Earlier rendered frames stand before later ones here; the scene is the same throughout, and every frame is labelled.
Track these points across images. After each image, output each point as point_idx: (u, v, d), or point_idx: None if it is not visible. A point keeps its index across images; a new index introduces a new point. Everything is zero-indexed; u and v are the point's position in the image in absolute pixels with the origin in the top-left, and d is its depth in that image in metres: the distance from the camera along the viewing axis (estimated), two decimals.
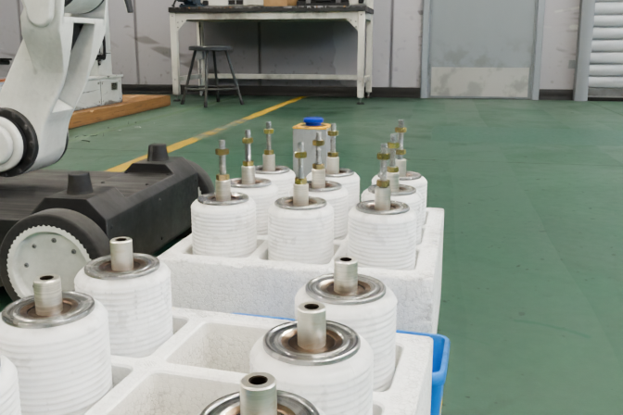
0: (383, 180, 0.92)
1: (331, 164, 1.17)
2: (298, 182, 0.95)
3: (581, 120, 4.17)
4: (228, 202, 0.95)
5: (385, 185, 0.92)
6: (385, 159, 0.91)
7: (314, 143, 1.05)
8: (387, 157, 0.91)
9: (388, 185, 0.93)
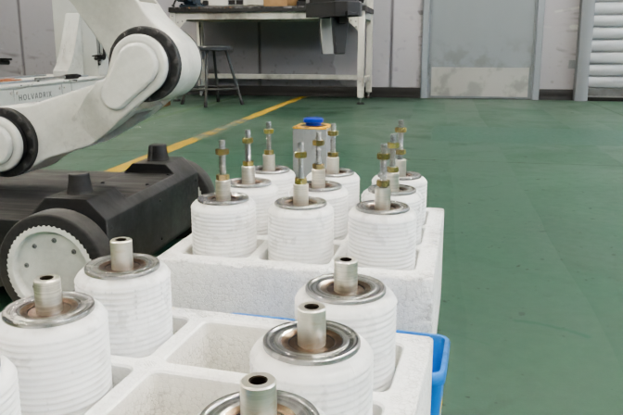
0: (383, 180, 0.92)
1: (331, 164, 1.17)
2: (298, 182, 0.95)
3: (581, 120, 4.17)
4: (228, 202, 0.95)
5: (385, 185, 0.92)
6: (385, 159, 0.91)
7: (314, 143, 1.05)
8: (387, 157, 0.91)
9: (388, 185, 0.93)
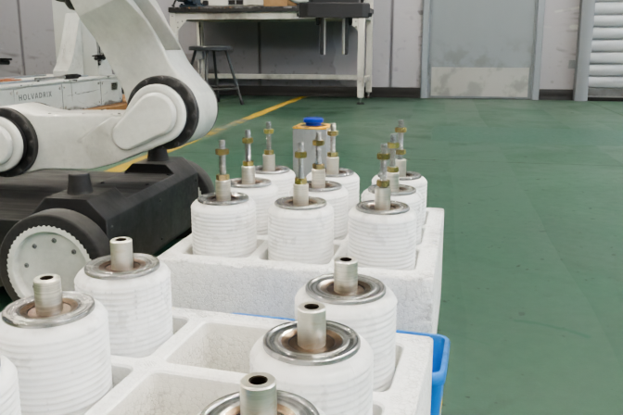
0: (383, 180, 0.92)
1: (331, 164, 1.17)
2: (298, 182, 0.95)
3: (581, 120, 4.17)
4: (228, 202, 0.95)
5: (385, 185, 0.92)
6: (385, 159, 0.91)
7: (314, 143, 1.05)
8: (387, 157, 0.91)
9: (388, 185, 0.93)
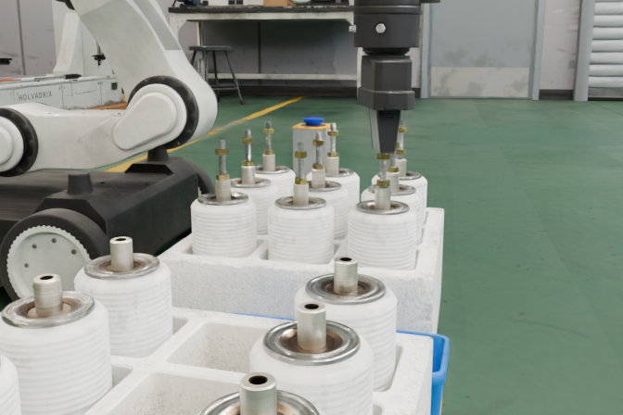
0: (383, 180, 0.92)
1: (331, 164, 1.17)
2: (298, 182, 0.95)
3: (581, 120, 4.17)
4: (228, 202, 0.95)
5: (385, 185, 0.92)
6: (385, 159, 0.91)
7: (314, 143, 1.05)
8: (387, 157, 0.91)
9: (388, 185, 0.93)
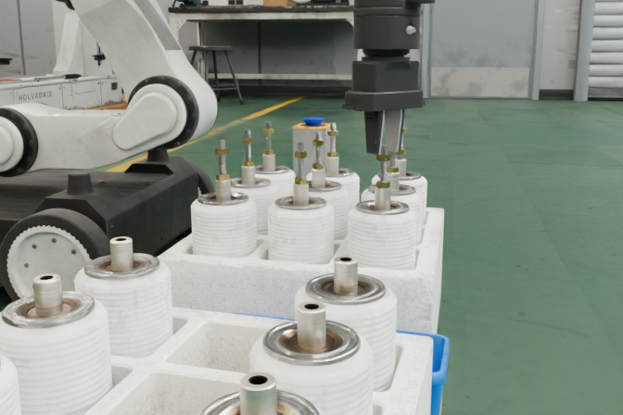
0: (380, 180, 0.93)
1: (331, 164, 1.17)
2: (298, 182, 0.95)
3: (581, 120, 4.17)
4: (228, 202, 0.95)
5: (376, 185, 0.93)
6: (377, 159, 0.93)
7: (314, 143, 1.05)
8: (377, 157, 0.92)
9: (377, 187, 0.93)
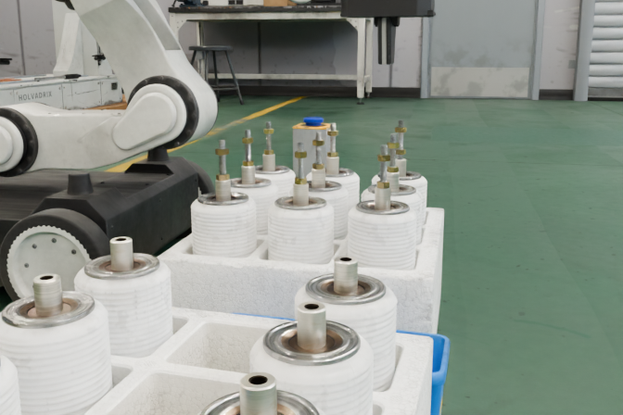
0: (385, 180, 0.93)
1: (331, 164, 1.17)
2: (298, 182, 0.95)
3: (581, 120, 4.17)
4: (228, 202, 0.95)
5: (385, 184, 0.94)
6: (386, 159, 0.93)
7: (314, 143, 1.05)
8: (385, 157, 0.93)
9: (380, 185, 0.94)
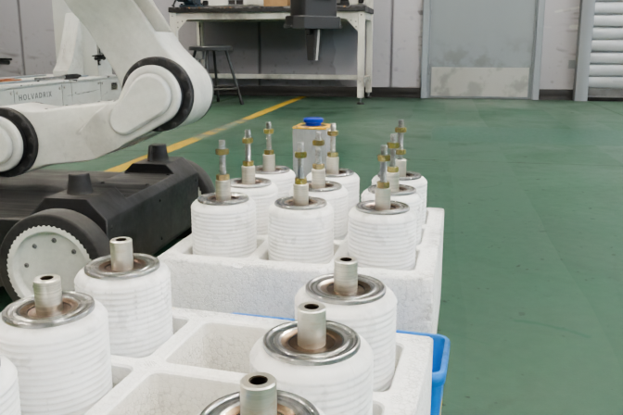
0: (385, 180, 0.93)
1: (331, 164, 1.17)
2: (298, 182, 0.95)
3: (581, 120, 4.17)
4: (228, 202, 0.95)
5: (385, 184, 0.94)
6: (386, 159, 0.93)
7: (314, 143, 1.05)
8: (385, 157, 0.93)
9: (380, 185, 0.94)
